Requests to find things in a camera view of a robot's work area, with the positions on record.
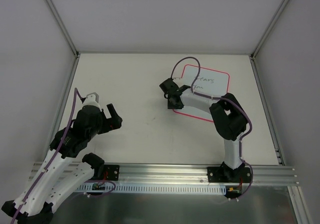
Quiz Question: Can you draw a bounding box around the pink framed whiteboard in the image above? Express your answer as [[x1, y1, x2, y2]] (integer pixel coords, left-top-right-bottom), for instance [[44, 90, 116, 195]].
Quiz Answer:
[[173, 64, 230, 122]]

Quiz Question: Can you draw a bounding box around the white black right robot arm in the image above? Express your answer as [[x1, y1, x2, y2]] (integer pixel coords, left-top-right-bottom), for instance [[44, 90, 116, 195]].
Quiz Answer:
[[159, 78, 249, 182]]

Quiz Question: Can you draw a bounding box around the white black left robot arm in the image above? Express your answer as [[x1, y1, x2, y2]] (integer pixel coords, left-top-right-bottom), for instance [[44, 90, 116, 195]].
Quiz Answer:
[[1, 104, 122, 223]]

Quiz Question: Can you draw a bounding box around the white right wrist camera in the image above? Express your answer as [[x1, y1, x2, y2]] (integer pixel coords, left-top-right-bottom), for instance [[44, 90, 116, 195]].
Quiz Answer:
[[173, 77, 183, 82]]

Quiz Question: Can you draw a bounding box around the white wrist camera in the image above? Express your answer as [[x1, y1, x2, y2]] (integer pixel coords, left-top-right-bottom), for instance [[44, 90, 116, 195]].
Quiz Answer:
[[173, 77, 183, 82], [82, 92, 101, 109]]

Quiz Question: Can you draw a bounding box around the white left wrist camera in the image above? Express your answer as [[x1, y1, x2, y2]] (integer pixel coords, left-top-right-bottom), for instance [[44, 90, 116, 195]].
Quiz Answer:
[[82, 92, 101, 109]]

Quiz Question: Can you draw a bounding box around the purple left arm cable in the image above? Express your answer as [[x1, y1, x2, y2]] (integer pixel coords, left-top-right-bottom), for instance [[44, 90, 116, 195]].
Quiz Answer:
[[9, 87, 87, 224]]

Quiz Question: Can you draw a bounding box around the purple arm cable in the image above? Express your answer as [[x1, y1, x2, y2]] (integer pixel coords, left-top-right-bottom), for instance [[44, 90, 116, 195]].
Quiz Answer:
[[9, 87, 87, 224], [171, 56, 253, 202]]

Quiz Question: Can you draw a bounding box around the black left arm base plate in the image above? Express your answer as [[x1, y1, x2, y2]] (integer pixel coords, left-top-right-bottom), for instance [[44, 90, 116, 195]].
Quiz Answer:
[[96, 164, 120, 181]]

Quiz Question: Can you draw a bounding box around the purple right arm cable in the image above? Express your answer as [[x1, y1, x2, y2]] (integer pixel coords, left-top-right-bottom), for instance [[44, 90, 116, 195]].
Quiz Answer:
[[171, 56, 253, 202]]

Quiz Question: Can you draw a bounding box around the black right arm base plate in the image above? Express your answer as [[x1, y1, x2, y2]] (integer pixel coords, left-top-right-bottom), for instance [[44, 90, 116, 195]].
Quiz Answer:
[[206, 166, 252, 183]]

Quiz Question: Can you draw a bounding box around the white slotted cable duct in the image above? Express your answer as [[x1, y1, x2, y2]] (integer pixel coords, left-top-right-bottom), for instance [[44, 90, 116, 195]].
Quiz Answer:
[[76, 183, 227, 195]]

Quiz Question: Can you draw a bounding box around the front aluminium mounting rail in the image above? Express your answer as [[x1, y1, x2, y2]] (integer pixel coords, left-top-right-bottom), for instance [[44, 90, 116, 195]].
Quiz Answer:
[[28, 161, 301, 187]]

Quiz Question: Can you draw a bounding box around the left aluminium corner post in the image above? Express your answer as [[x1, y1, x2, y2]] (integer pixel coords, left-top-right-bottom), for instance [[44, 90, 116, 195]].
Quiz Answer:
[[44, 0, 79, 57]]

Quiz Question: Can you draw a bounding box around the aluminium corner post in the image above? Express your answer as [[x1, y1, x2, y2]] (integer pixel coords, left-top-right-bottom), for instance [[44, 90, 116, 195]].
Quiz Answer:
[[44, 0, 79, 57], [250, 0, 291, 60]]

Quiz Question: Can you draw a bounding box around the right aluminium corner post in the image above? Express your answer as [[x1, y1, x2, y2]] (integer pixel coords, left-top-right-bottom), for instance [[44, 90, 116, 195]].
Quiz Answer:
[[250, 0, 291, 60]]

